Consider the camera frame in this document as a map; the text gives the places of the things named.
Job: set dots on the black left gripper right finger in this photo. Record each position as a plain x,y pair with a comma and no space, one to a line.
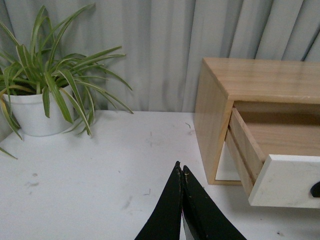
202,219

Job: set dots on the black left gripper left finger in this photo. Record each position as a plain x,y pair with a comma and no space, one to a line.
165,221

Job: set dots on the white drawer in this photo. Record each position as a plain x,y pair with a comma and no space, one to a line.
276,155

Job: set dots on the black drawer handle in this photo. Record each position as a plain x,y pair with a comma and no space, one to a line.
315,190

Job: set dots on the wooden drawer cabinet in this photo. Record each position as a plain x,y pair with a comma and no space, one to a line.
247,109

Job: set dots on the white plant pot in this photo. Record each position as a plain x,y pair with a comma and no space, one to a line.
27,112

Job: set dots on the left green spider plant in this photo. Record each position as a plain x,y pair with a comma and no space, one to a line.
38,69

